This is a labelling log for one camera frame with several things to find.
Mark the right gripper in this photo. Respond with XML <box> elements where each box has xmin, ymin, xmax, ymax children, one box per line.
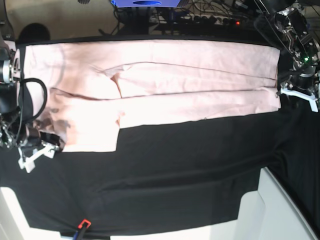
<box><xmin>14</xmin><ymin>127</ymin><xmax>63</xmax><ymax>155</ymax></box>

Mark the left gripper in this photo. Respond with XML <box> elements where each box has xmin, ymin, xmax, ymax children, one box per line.
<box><xmin>279</xmin><ymin>70</ymin><xmax>320</xmax><ymax>94</ymax></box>

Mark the pink T-shirt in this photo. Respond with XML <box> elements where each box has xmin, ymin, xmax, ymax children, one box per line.
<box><xmin>21</xmin><ymin>39</ymin><xmax>281</xmax><ymax>152</ymax></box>

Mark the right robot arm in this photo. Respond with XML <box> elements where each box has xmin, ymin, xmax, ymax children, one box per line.
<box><xmin>0</xmin><ymin>16</ymin><xmax>64</xmax><ymax>153</ymax></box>

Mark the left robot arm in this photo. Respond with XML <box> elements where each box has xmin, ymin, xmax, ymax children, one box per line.
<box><xmin>255</xmin><ymin>0</ymin><xmax>320</xmax><ymax>95</ymax></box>

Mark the white panel left front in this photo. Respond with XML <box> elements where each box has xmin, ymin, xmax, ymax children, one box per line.
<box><xmin>0</xmin><ymin>187</ymin><xmax>61</xmax><ymax>240</ymax></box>

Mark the white panel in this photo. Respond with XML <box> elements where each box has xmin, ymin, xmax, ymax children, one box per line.
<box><xmin>229</xmin><ymin>166</ymin><xmax>320</xmax><ymax>240</ymax></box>
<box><xmin>0</xmin><ymin>187</ymin><xmax>61</xmax><ymax>240</ymax></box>

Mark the red blue clamp front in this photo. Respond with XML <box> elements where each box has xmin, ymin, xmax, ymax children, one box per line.
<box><xmin>72</xmin><ymin>219</ymin><xmax>92</xmax><ymax>240</ymax></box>

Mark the white panel right front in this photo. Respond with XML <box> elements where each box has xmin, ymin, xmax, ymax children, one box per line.
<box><xmin>229</xmin><ymin>166</ymin><xmax>320</xmax><ymax>240</ymax></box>

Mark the black table cloth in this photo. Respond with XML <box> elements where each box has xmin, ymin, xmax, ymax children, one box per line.
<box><xmin>0</xmin><ymin>34</ymin><xmax>320</xmax><ymax>237</ymax></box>

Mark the power strip with cables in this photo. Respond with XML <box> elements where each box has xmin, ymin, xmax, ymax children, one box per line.
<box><xmin>175</xmin><ymin>14</ymin><xmax>247</xmax><ymax>27</ymax></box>

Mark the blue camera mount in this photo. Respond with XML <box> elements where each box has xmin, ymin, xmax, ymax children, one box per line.
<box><xmin>111</xmin><ymin>0</ymin><xmax>180</xmax><ymax>8</ymax></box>

